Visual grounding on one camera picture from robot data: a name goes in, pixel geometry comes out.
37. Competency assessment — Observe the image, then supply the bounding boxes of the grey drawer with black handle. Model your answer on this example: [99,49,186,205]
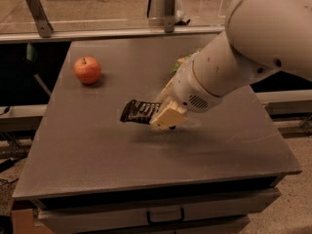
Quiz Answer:
[38,188,280,234]

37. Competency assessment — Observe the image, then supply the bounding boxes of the green rice chip bag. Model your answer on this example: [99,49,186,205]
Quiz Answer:
[171,48,202,74]

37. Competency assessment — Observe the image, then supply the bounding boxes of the metal bracket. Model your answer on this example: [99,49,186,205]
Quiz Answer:
[25,0,53,38]
[164,0,176,33]

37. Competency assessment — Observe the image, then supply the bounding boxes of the black rxbar chocolate bar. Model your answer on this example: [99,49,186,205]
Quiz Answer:
[120,99,161,125]

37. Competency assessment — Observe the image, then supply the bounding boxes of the middle metal bracket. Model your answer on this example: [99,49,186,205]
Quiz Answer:
[164,0,176,33]

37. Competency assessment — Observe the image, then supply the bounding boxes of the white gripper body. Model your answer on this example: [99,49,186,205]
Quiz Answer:
[157,53,222,113]

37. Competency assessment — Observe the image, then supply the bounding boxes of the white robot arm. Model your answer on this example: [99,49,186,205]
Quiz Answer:
[150,0,312,130]

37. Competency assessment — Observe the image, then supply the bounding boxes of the metal railing bar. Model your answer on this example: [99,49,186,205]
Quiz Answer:
[0,25,225,44]

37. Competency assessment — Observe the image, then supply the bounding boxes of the left metal bracket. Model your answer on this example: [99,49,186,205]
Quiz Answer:
[25,0,53,38]

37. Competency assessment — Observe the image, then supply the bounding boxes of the red apple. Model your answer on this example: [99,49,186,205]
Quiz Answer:
[73,57,101,85]

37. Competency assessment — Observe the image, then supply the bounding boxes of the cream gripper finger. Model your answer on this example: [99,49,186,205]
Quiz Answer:
[149,97,188,130]

